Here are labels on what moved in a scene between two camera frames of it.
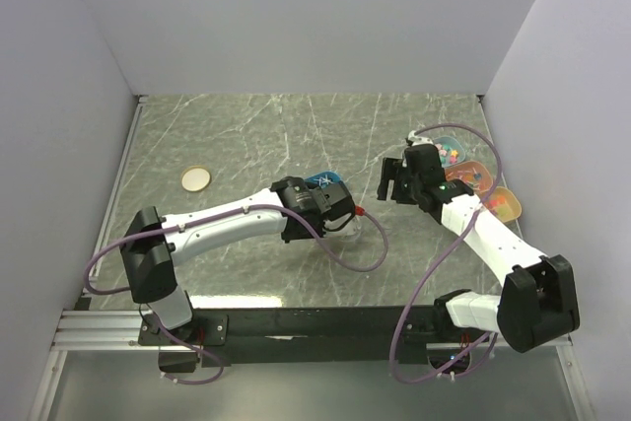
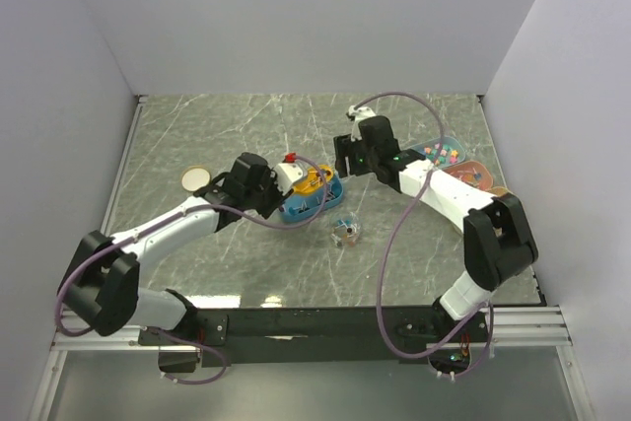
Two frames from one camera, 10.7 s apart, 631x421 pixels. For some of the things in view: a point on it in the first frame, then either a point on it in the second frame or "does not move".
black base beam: (319, 333) does not move
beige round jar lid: (196, 179) does not move
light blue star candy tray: (451, 150) does not move
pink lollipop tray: (474, 174) does not move
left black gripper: (295, 237) → (278, 196)
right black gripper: (391, 172) → (344, 148)
